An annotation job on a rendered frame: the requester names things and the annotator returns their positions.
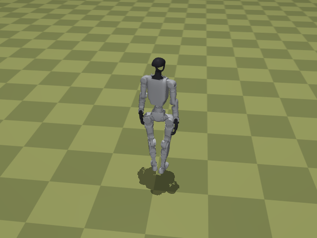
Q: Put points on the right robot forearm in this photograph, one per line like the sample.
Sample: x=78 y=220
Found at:
x=175 y=111

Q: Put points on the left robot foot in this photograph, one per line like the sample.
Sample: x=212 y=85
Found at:
x=154 y=167

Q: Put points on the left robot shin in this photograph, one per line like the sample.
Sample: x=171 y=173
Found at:
x=152 y=151

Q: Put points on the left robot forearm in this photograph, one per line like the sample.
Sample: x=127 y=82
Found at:
x=141 y=103

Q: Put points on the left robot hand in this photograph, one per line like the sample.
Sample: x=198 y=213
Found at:
x=141 y=116

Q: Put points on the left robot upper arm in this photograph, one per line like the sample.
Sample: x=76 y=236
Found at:
x=144 y=86

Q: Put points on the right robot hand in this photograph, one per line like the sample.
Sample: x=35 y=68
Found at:
x=176 y=126

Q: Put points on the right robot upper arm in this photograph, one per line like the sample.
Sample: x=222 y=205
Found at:
x=172 y=90

